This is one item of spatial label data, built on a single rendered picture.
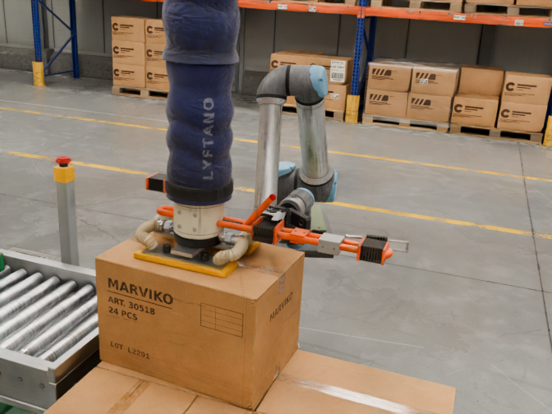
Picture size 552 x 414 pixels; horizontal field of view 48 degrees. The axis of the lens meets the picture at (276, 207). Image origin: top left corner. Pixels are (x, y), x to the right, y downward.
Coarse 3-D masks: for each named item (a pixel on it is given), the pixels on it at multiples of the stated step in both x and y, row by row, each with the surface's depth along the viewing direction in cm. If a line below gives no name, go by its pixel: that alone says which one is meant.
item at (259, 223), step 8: (256, 224) 201; (264, 224) 202; (272, 224) 202; (280, 224) 200; (256, 232) 199; (264, 232) 197; (272, 232) 196; (256, 240) 199; (264, 240) 198; (272, 240) 197
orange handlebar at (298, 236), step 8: (160, 208) 213; (168, 208) 214; (168, 216) 211; (224, 216) 209; (216, 224) 205; (224, 224) 204; (232, 224) 203; (240, 224) 202; (280, 232) 198; (288, 232) 201; (296, 232) 197; (304, 232) 197; (312, 232) 199; (296, 240) 196; (304, 240) 195; (312, 240) 194; (344, 240) 195; (344, 248) 191; (352, 248) 190
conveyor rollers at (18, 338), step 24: (0, 288) 268; (24, 288) 269; (48, 288) 270; (72, 288) 272; (0, 312) 246; (24, 312) 247; (48, 312) 248; (72, 312) 249; (96, 312) 250; (0, 336) 233; (24, 336) 233; (48, 336) 233; (72, 336) 233; (48, 360) 220
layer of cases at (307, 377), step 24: (312, 360) 227; (336, 360) 228; (96, 384) 206; (120, 384) 207; (144, 384) 208; (168, 384) 209; (288, 384) 212; (312, 384) 213; (336, 384) 213; (360, 384) 214; (384, 384) 215; (408, 384) 216; (432, 384) 216; (48, 408) 194; (72, 408) 195; (96, 408) 195; (120, 408) 196; (144, 408) 196; (168, 408) 197; (192, 408) 198; (216, 408) 198; (240, 408) 199; (264, 408) 199; (288, 408) 200; (312, 408) 201; (336, 408) 201; (360, 408) 202; (384, 408) 203; (408, 408) 203; (432, 408) 204
